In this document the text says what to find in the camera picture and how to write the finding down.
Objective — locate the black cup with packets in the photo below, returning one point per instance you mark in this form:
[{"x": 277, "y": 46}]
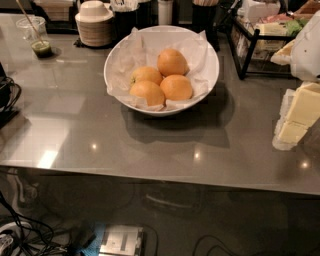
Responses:
[{"x": 125, "y": 12}]

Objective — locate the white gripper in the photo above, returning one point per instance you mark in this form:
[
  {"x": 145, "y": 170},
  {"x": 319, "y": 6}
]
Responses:
[{"x": 308, "y": 55}]

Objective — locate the black wire rack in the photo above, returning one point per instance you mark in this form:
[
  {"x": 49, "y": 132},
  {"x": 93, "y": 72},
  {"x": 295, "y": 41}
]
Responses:
[{"x": 252, "y": 50}]

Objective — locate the black holder with sticks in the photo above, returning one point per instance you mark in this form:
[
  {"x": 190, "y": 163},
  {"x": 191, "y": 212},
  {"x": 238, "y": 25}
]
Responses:
[{"x": 203, "y": 19}]

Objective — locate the silver box under table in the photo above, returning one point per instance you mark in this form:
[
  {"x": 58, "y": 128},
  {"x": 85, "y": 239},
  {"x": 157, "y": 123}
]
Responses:
[{"x": 121, "y": 240}]

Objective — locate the white ceramic bowl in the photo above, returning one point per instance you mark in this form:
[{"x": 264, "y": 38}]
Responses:
[{"x": 210, "y": 66}]

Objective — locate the stack of paper bowls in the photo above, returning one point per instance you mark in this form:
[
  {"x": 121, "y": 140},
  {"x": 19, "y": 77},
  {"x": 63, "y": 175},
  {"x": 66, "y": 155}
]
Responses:
[{"x": 94, "y": 23}]

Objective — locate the white paper bowl liner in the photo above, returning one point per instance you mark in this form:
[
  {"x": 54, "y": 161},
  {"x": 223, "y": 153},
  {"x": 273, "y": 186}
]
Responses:
[{"x": 133, "y": 56}]

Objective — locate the wooden stir stick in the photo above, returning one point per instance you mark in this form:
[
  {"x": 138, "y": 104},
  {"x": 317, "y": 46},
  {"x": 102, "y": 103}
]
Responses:
[{"x": 30, "y": 21}]

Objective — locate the white cylindrical container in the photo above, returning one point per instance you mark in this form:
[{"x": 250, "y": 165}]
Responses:
[{"x": 165, "y": 10}]

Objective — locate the clear plastic cup green drink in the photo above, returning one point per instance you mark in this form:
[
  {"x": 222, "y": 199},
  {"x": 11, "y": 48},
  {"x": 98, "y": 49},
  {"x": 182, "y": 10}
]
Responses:
[{"x": 39, "y": 49}]

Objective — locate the orange fruit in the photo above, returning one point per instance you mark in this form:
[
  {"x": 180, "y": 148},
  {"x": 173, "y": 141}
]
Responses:
[
  {"x": 146, "y": 73},
  {"x": 177, "y": 87},
  {"x": 148, "y": 90},
  {"x": 171, "y": 61}
]

